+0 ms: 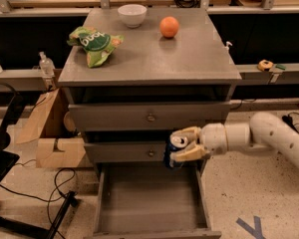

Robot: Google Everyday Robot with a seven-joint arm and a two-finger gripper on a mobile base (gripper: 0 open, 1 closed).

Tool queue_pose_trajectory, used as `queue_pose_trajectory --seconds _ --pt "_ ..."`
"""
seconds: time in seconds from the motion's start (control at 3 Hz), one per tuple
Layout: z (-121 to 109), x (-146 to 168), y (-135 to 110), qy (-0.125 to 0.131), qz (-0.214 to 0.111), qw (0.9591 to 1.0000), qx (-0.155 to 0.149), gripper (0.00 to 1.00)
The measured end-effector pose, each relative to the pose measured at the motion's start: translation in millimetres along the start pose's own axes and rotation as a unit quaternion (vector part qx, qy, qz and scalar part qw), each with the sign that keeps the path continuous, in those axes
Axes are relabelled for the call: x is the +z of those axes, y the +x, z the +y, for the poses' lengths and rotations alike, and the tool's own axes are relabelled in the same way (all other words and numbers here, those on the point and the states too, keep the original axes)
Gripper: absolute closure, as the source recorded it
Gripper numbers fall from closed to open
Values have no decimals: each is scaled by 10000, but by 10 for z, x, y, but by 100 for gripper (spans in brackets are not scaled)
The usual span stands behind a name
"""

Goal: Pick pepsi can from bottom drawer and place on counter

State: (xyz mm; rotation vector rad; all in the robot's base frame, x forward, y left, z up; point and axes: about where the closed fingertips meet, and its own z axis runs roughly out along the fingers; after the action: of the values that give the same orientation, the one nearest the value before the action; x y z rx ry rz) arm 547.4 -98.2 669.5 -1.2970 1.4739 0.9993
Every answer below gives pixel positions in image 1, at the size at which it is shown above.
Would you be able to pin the small white pump bottle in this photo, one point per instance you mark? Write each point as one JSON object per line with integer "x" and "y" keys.
{"x": 228, "y": 45}

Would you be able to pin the black chair frame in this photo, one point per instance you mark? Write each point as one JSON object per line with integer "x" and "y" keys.
{"x": 8, "y": 160}

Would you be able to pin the grey middle drawer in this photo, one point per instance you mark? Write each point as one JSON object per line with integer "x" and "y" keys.
{"x": 130, "y": 151}

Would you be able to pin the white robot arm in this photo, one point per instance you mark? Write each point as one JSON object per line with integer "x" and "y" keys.
{"x": 264, "y": 133}

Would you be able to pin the grey open bottom drawer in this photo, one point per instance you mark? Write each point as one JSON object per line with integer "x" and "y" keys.
{"x": 146, "y": 200}

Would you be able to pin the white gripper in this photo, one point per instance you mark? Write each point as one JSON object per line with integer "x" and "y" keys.
{"x": 213, "y": 138}

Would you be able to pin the white ceramic bowl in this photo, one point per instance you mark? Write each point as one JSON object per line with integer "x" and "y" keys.
{"x": 132, "y": 15}

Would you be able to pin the grey wooden drawer cabinet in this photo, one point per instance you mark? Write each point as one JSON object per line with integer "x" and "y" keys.
{"x": 191, "y": 67}

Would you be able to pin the cardboard box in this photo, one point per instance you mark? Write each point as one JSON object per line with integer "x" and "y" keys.
{"x": 50, "y": 126}

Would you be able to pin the grey top drawer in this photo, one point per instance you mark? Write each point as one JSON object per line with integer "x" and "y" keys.
{"x": 146, "y": 116}

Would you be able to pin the black stand right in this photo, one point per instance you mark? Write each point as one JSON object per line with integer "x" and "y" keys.
{"x": 288, "y": 120}

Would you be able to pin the blue pepsi can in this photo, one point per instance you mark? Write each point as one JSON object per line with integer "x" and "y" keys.
{"x": 174, "y": 144}

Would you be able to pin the clear plastic bottle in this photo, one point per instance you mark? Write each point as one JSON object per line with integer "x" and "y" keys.
{"x": 46, "y": 65}

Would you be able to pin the green chip bag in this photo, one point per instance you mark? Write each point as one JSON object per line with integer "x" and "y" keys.
{"x": 97, "y": 45}

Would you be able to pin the orange fruit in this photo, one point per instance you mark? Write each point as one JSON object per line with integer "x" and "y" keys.
{"x": 168, "y": 27}

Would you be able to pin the green small object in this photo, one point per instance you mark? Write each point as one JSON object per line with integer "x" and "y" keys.
{"x": 281, "y": 67}

